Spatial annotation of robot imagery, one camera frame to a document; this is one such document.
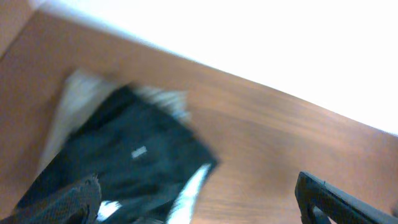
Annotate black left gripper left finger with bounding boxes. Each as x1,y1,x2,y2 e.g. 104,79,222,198
1,175,101,224

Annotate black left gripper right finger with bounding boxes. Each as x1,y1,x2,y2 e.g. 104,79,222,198
295,172,397,224

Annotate dark green t-shirt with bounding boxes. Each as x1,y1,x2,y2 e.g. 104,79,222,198
17,86,217,224

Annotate folded beige garment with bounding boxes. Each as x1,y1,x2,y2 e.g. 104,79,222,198
36,69,191,175

